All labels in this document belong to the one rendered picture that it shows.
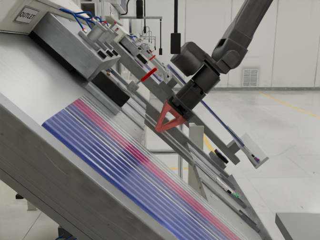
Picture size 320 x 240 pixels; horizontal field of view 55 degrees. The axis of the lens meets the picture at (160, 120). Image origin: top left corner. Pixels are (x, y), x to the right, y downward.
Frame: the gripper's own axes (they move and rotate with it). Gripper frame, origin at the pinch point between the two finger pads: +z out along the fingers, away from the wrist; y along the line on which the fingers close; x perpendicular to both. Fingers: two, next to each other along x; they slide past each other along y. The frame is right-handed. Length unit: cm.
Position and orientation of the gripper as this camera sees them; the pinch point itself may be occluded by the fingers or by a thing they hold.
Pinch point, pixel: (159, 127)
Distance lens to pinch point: 79.6
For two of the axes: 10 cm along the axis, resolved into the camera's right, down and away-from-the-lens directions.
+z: -6.8, 7.1, 1.6
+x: 7.3, 6.6, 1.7
